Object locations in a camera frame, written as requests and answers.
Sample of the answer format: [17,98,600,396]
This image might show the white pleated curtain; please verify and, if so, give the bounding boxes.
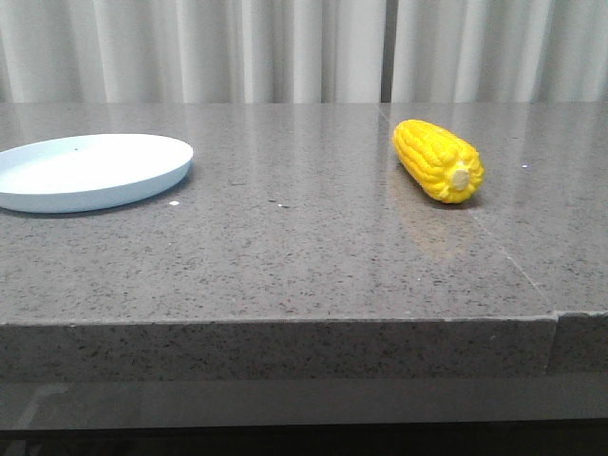
[1,1,607,104]

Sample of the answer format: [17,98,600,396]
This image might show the yellow plastic corn cob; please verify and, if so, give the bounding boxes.
[392,119,485,204]

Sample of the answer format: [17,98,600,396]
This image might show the light blue round plate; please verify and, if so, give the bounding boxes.
[1,134,194,214]

